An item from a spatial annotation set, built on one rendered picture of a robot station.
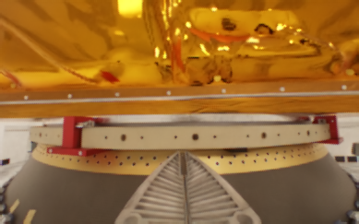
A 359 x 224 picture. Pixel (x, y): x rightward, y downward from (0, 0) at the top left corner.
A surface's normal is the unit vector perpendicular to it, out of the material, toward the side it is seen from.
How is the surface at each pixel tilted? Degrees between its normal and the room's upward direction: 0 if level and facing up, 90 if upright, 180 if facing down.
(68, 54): 89
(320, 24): 91
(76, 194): 62
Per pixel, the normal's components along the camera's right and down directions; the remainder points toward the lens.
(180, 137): 0.00, -0.09
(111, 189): -0.16, -0.54
